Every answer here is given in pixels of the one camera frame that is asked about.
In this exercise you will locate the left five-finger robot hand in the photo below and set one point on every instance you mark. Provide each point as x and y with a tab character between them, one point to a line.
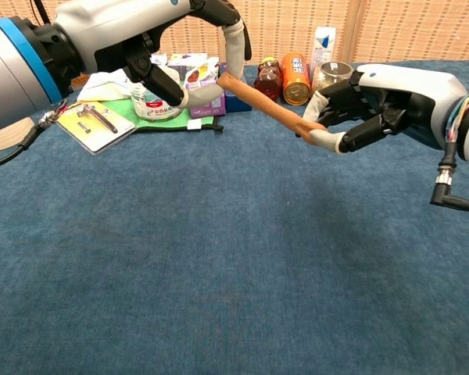
113	23

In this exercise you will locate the right five-finger robot hand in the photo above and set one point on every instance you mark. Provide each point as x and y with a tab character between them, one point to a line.
414	93

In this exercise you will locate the small sausage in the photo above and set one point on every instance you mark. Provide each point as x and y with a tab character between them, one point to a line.
269	107

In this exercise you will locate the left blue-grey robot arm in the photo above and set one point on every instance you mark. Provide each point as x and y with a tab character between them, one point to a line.
11	70

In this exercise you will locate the white sugar bag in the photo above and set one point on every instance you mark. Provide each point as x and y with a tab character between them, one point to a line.
101	88

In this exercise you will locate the bamboo folding screen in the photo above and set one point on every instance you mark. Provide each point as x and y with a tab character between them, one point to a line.
394	31

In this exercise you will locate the black tripod stand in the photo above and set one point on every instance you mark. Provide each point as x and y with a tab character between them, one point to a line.
43	11

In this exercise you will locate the white box with purple print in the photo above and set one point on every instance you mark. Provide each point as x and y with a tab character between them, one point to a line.
187	58

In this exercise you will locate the glass seed jar black lid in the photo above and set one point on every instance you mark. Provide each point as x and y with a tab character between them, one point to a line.
330	76

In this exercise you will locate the clear tub of binder clips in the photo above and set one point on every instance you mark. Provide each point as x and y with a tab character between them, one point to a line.
156	111

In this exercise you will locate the white snack packet red fruit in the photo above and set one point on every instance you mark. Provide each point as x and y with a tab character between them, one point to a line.
199	72

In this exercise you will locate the white and blue carton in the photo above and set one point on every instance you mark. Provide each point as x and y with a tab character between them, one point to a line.
322	47

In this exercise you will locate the razor in yellow blister pack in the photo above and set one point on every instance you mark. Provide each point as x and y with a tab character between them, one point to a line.
97	129

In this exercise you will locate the green tray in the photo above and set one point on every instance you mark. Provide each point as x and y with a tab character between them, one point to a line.
160	124

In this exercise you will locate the orange drink can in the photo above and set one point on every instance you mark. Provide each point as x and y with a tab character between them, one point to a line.
295	78

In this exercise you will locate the small purple box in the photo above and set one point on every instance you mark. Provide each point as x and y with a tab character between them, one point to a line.
209	112

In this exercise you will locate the amber honey squeeze bottle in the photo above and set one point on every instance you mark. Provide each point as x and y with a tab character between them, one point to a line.
267	78

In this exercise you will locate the dark blue long box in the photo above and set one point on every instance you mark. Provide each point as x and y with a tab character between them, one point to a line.
238	103

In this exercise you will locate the cream upturned bowl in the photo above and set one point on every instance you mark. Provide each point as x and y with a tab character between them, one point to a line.
6	136

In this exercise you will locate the blue felt table cloth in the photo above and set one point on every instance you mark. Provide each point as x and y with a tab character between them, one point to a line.
180	254

